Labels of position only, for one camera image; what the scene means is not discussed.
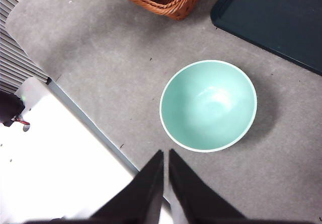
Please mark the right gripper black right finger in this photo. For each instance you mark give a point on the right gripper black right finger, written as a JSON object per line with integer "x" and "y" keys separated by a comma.
{"x": 196, "y": 201}

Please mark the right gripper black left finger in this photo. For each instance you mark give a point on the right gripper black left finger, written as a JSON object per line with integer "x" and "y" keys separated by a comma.
{"x": 141, "y": 198}

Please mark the teal ribbed bowl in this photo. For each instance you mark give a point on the teal ribbed bowl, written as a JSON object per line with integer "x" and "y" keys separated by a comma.
{"x": 208, "y": 108}

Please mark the grey slatted panel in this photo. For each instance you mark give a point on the grey slatted panel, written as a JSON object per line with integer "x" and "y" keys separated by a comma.
{"x": 15, "y": 53}

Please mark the brown wicker basket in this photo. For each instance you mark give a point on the brown wicker basket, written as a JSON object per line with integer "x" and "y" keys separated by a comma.
{"x": 176, "y": 7}

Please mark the black rectangular tray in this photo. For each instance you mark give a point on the black rectangular tray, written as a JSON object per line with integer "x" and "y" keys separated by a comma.
{"x": 276, "y": 20}

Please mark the white camera with green light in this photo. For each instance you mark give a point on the white camera with green light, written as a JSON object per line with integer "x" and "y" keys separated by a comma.
{"x": 34, "y": 93}

